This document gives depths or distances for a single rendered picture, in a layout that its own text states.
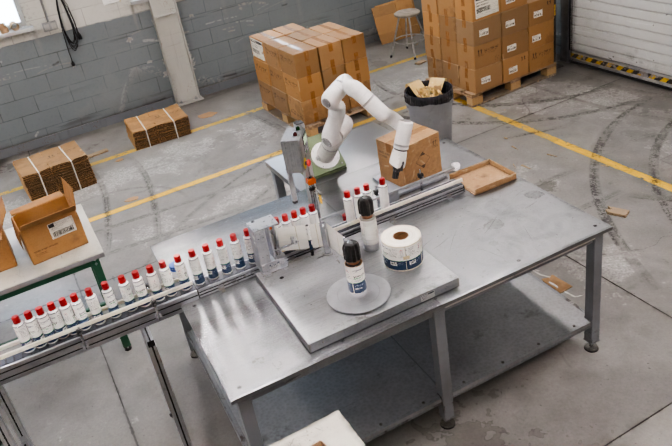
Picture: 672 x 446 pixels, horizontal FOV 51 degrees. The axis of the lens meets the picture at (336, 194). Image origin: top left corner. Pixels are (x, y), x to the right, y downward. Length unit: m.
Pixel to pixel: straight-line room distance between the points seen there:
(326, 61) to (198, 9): 2.34
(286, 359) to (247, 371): 0.18
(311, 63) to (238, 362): 4.35
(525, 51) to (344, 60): 1.93
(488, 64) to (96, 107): 4.58
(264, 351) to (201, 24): 6.25
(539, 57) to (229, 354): 5.54
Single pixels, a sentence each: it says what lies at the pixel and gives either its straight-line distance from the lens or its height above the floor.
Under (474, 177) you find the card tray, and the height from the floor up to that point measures 0.83.
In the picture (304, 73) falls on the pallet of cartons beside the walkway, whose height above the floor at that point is 0.68.
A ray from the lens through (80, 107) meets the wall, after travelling 8.85.
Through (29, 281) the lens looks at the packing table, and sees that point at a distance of 4.50.
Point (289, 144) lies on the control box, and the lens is 3.58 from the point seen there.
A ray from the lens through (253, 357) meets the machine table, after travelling 3.23.
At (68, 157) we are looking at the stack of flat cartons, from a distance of 7.42.
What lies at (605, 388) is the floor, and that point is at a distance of 4.14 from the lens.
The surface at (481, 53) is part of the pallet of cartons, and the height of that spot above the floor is 0.55.
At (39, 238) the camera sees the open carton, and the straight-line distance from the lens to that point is 4.57.
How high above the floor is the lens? 2.89
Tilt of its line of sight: 28 degrees down
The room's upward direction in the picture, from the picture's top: 10 degrees counter-clockwise
